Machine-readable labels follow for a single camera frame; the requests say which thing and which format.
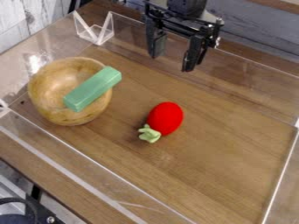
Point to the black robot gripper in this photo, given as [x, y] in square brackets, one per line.
[186, 18]

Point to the green rectangular block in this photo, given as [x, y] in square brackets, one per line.
[92, 88]

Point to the brown wooden bowl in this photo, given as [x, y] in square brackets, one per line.
[54, 81]

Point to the red plush strawberry toy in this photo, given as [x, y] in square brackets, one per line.
[163, 121]

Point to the clear acrylic tray enclosure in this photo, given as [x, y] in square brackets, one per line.
[225, 170]

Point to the black clamp with cable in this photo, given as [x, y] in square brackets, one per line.
[35, 213]

